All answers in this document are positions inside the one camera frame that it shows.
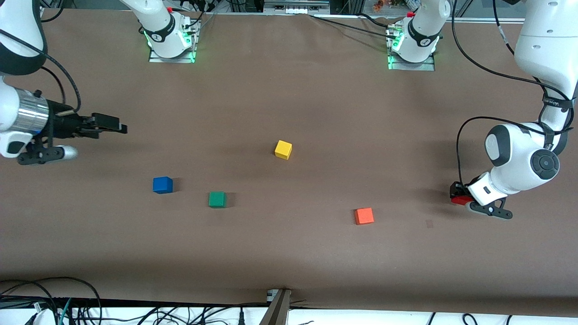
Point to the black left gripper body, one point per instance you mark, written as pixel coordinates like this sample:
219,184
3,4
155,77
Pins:
455,189

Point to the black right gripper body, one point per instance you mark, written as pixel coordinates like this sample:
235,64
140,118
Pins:
60,123

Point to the red wooden block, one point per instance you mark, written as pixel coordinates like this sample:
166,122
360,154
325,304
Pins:
461,201

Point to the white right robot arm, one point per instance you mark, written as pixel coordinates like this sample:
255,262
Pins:
9,108

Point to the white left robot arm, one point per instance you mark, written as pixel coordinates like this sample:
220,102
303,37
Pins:
519,158

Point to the blue wooden block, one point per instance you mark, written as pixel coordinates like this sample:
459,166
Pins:
162,185

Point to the orange wooden block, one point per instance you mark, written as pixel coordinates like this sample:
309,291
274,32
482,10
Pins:
364,216

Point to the green wooden block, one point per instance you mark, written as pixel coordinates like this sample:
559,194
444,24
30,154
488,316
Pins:
216,199

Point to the yellow wooden block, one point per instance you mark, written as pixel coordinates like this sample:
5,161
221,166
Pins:
283,149

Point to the black table edge strip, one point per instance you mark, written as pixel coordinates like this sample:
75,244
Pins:
135,303

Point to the brown table cover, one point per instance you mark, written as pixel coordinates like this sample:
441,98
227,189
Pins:
289,253

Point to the aluminium profile bar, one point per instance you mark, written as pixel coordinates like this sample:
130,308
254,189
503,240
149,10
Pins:
277,311

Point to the black power plug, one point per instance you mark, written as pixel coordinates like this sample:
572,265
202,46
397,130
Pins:
241,317

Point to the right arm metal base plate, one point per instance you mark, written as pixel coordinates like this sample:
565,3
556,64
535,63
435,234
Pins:
171,59

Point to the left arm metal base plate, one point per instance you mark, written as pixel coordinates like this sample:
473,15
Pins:
411,67

